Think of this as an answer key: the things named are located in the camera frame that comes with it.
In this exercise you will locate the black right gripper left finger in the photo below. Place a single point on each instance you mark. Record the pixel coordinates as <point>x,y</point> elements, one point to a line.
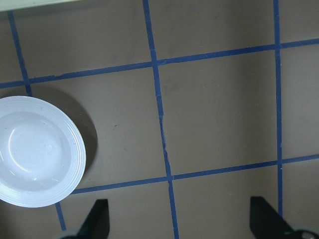
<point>97,223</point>

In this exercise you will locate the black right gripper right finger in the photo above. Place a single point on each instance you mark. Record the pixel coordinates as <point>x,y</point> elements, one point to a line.
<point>266,223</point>

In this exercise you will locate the white round plate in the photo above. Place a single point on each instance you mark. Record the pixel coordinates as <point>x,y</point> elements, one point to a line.
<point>42,153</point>

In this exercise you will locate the cream bear tray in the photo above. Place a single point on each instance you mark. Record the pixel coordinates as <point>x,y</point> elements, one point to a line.
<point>7,5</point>

